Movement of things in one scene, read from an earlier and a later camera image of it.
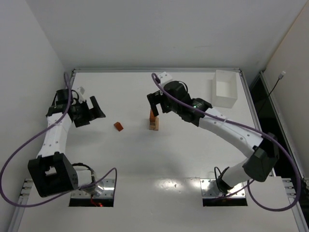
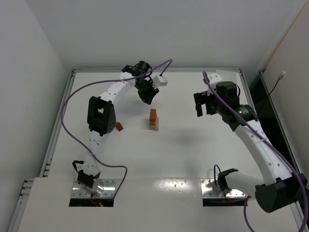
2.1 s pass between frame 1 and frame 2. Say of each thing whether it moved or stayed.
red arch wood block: stayed
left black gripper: moved
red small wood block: stayed
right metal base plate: stayed
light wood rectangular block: stayed
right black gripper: moved
